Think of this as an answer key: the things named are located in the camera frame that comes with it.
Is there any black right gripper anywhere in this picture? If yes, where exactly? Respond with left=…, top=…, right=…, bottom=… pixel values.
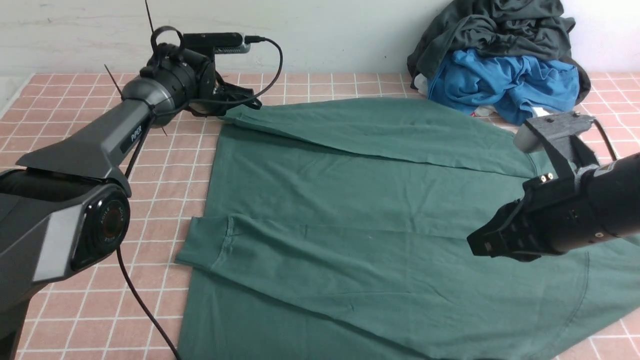
left=467, top=173, right=595, bottom=262

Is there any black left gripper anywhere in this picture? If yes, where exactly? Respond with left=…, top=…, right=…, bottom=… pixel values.
left=198, top=70, right=263, bottom=117

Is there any green long-sleeved shirt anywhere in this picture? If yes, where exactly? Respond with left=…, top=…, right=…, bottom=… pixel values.
left=176, top=97, right=639, bottom=360

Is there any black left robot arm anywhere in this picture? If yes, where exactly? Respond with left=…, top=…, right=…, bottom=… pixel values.
left=1, top=41, right=250, bottom=360

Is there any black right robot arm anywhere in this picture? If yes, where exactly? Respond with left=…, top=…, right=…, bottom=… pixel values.
left=467, top=154, right=640, bottom=262

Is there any blue crumpled garment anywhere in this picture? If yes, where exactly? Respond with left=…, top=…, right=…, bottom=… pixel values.
left=427, top=48, right=580, bottom=125

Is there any dark grey crumpled garment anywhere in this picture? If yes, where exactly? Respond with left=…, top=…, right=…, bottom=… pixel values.
left=406, top=0, right=592, bottom=104

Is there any pink grid tablecloth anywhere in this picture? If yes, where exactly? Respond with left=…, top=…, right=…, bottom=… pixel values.
left=0, top=72, right=639, bottom=360

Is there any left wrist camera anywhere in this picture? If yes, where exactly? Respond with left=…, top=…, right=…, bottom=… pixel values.
left=182, top=32, right=250, bottom=56

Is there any black right camera cable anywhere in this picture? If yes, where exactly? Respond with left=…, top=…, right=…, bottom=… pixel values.
left=592, top=119, right=618, bottom=162

